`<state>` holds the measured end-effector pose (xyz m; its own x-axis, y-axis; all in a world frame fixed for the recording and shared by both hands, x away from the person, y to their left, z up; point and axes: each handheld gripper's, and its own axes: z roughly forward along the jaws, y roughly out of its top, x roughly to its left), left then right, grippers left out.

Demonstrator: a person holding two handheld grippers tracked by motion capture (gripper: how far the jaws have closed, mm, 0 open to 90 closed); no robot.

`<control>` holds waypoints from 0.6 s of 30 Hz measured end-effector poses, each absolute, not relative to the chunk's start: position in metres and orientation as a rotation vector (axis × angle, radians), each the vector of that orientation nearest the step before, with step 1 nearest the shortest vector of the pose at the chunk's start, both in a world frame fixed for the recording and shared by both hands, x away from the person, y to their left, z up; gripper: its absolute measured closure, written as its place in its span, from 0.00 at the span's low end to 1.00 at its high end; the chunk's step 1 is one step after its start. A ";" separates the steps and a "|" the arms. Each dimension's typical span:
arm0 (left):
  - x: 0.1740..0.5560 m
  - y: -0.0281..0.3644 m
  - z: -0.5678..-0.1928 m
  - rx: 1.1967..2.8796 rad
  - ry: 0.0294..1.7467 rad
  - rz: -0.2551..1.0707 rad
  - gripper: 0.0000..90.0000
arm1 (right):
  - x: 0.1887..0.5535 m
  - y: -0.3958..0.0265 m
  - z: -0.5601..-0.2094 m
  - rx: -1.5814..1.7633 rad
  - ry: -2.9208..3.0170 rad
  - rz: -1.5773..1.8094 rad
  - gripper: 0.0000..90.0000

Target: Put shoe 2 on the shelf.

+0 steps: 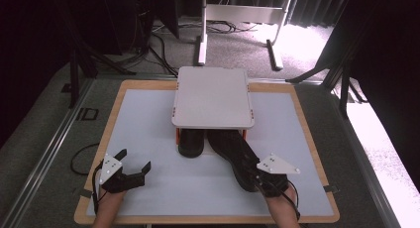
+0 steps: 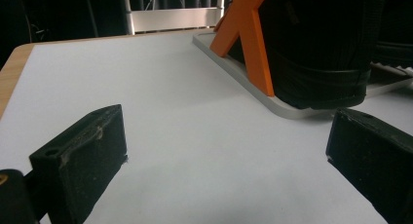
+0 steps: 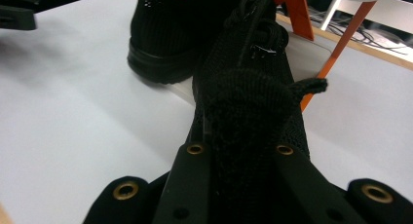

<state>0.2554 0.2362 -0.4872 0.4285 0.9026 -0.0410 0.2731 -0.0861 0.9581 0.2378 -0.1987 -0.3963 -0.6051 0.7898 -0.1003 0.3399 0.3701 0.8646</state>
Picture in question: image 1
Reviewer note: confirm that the black metal stand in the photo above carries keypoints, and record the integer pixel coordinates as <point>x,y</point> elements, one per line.
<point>343,86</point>
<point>74,79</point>

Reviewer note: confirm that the black floor bracket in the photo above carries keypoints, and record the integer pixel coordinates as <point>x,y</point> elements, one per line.
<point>87,114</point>

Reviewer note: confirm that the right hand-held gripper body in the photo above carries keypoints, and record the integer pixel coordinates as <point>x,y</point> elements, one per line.
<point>277,165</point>

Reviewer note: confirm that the person's left hand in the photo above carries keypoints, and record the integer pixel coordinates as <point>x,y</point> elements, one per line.
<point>112,198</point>

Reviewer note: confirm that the dark tape strip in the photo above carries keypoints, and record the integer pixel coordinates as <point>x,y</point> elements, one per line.
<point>84,193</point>
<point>331,188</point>

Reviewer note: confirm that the aluminium rail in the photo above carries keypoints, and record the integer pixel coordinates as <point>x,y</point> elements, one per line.
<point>43,162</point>
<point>366,168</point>

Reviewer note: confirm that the black sneaker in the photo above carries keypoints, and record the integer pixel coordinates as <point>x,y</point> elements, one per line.
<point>191,143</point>
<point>231,152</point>

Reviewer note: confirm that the dark computer tower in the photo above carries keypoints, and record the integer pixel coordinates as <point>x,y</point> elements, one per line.
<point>143,20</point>

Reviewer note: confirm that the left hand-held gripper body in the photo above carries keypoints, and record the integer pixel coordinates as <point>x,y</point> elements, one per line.
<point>110,168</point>

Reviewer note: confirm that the person's right hand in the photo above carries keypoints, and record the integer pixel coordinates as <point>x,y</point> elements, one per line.
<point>279,201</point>

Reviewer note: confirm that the white desk frame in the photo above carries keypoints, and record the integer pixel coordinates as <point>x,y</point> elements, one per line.
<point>242,13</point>

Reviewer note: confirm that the dark curtain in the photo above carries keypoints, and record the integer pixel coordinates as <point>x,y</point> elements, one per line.
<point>313,10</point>

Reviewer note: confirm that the white two-tier shoe rack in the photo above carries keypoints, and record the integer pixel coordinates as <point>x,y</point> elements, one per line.
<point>213,99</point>

